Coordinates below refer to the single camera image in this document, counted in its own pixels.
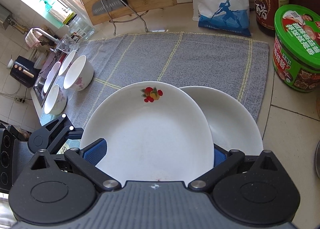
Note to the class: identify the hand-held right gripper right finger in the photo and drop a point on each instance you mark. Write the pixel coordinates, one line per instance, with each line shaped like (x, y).
(220, 156)

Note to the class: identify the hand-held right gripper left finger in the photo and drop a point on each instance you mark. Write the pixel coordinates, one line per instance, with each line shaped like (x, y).
(93, 153)

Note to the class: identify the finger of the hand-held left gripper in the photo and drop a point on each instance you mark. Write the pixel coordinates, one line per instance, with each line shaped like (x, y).
(58, 125)

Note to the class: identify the white bowl with pink flowers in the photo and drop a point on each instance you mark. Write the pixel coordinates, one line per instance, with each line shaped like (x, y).
(65, 63)
(75, 74)

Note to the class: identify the large white fruit print plate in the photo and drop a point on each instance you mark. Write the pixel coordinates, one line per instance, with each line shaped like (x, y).
(150, 131)

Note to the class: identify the steel sink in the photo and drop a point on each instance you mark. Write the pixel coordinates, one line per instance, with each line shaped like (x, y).
(37, 86)

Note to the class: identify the white power strip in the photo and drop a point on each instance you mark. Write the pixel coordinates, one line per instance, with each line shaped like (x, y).
(20, 99)

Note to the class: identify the black box appliance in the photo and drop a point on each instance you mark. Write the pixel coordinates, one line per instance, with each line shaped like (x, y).
(21, 71)

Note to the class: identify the clear drinking glass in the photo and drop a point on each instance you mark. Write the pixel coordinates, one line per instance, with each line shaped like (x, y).
(66, 44)

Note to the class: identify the pink cloth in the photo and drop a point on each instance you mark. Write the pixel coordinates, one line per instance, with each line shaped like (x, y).
(32, 39)

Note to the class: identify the metal faucet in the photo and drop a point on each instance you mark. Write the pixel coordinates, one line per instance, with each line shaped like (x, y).
(45, 33)

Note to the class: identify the grey curved object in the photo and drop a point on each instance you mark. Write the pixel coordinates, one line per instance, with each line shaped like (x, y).
(315, 156)

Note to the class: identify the glass jar with yellow lid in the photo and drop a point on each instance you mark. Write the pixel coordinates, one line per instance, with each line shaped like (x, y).
(82, 28)

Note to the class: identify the grey and teal checked towel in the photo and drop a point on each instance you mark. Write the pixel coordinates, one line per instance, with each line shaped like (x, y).
(175, 61)

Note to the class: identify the tall plastic wrap roll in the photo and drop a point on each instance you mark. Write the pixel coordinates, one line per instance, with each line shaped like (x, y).
(60, 11)

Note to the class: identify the green dish soap bottle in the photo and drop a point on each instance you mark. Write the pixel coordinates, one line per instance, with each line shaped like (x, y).
(47, 4)

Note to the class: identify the green lidded sauce jar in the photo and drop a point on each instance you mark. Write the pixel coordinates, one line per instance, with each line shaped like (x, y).
(297, 51)

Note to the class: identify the blue and white salt bag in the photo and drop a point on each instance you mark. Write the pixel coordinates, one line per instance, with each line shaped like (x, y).
(220, 7)

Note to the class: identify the dark vinegar bottle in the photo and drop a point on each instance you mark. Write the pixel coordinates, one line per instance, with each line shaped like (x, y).
(267, 2)

